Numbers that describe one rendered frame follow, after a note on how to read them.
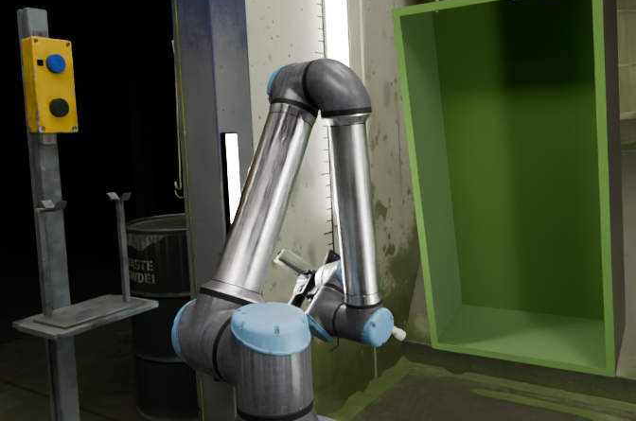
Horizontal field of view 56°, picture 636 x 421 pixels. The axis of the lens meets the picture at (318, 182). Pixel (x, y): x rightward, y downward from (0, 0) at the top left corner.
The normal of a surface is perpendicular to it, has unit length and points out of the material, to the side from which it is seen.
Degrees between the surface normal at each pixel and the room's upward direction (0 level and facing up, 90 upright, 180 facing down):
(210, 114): 90
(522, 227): 102
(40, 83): 90
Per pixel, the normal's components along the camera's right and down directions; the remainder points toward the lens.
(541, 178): -0.51, 0.29
